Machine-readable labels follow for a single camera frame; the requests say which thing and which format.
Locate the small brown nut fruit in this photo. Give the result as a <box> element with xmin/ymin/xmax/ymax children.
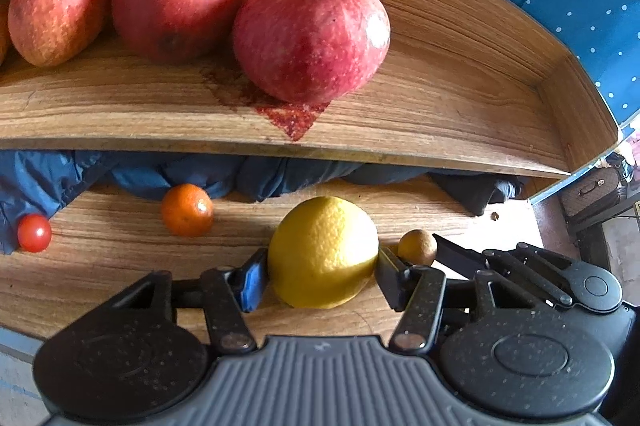
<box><xmin>397</xmin><ymin>229</ymin><xmax>437</xmax><ymax>266</ymax></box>

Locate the yellow lemon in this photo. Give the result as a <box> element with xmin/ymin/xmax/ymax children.
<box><xmin>268</xmin><ymin>196</ymin><xmax>378</xmax><ymax>309</ymax></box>

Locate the orange tangerine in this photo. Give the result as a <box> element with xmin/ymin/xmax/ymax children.
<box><xmin>160</xmin><ymin>183</ymin><xmax>214</xmax><ymax>238</ymax></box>

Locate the cherry tomato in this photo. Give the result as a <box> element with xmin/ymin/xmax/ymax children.
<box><xmin>17</xmin><ymin>214</ymin><xmax>52</xmax><ymax>253</ymax></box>

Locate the curved wooden shelf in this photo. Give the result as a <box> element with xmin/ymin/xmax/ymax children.
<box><xmin>1</xmin><ymin>0</ymin><xmax>618</xmax><ymax>178</ymax></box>

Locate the dark blue jacket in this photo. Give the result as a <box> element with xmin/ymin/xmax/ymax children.
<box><xmin>1</xmin><ymin>150</ymin><xmax>524</xmax><ymax>255</ymax></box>

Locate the small red apple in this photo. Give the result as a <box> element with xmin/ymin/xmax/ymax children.
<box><xmin>232</xmin><ymin>0</ymin><xmax>390</xmax><ymax>104</ymax></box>

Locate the orange red apple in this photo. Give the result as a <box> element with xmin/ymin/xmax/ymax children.
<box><xmin>8</xmin><ymin>0</ymin><xmax>111</xmax><ymax>68</ymax></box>

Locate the pale red apple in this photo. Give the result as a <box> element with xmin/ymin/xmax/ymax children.
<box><xmin>0</xmin><ymin>0</ymin><xmax>11</xmax><ymax>64</ymax></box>

